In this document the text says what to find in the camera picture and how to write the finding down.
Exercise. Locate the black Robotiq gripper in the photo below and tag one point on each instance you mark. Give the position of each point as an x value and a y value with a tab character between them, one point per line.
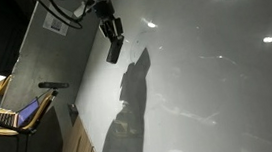
104	10

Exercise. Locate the black board eraser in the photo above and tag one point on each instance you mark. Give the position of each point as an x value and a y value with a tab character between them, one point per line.
114	50

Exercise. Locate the white paper with QR code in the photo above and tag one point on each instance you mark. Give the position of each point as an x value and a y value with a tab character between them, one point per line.
54	25

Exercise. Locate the black plug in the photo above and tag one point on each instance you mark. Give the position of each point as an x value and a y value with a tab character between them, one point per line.
73	109

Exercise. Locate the yellow chair with laptop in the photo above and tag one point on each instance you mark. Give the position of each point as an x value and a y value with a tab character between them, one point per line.
43	106

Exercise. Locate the open laptop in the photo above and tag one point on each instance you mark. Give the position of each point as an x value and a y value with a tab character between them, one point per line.
27	112

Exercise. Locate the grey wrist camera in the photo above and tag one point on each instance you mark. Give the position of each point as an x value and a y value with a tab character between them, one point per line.
82	9

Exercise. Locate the black stereo camera bar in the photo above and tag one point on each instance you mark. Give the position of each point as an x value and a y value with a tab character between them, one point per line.
53	85

